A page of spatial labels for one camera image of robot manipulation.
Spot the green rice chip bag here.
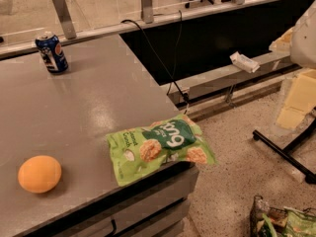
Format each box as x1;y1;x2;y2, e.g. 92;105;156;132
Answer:
106;114;216;187

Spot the green snack bag in basket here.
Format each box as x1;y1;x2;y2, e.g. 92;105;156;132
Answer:
257;207;316;237

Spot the grey cabinet drawer front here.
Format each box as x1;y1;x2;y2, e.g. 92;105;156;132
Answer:
26;163;198;237

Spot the small white box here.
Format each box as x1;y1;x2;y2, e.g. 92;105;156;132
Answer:
230;51;260;73

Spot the blue pepsi can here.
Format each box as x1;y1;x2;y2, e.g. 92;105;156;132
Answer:
35;32;68;74

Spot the orange fruit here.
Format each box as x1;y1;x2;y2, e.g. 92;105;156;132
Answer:
18;155;62;194

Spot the black wheeled stand base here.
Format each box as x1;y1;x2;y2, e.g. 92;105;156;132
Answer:
253;119;316;185

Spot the white plastic-wrapped bundle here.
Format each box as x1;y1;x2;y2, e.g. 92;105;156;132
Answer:
269;0;316;69

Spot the black cable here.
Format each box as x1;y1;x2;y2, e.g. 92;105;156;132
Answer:
119;9;191;105

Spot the metal railing post middle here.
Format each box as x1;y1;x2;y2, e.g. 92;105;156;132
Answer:
141;0;154;24

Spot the metal railing post left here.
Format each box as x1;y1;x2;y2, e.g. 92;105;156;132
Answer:
52;0;76;40

